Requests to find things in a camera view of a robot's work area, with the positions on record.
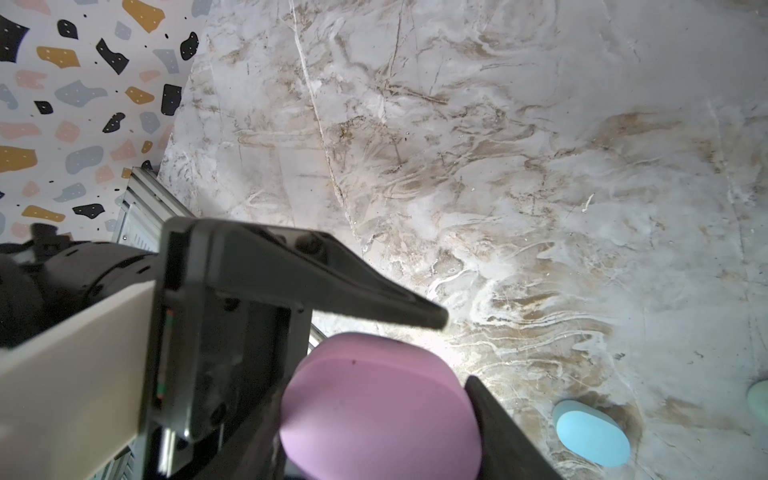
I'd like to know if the blue charging case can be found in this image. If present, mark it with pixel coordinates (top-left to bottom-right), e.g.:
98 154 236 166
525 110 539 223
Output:
552 400 631 467

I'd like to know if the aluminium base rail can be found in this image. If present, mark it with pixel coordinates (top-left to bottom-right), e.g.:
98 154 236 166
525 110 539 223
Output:
90 165 327 479

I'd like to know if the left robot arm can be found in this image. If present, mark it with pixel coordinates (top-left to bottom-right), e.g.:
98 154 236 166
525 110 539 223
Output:
1 217 448 443

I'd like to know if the pink charging case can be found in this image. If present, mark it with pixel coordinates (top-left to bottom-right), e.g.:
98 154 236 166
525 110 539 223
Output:
279 333 482 479

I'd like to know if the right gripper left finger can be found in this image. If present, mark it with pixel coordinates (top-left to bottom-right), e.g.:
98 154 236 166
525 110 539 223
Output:
194 379 288 480

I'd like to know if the mint green charging case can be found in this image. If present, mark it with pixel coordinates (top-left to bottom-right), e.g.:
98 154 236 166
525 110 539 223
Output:
746 379 768 425

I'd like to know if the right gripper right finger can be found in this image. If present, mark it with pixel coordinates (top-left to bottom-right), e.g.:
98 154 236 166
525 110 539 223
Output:
465 376 562 480

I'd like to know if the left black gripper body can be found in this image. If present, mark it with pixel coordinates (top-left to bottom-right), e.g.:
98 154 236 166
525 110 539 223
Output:
140 266 312 444

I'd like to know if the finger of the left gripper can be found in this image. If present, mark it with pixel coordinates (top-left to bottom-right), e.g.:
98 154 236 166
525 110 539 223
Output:
161 217 449 330

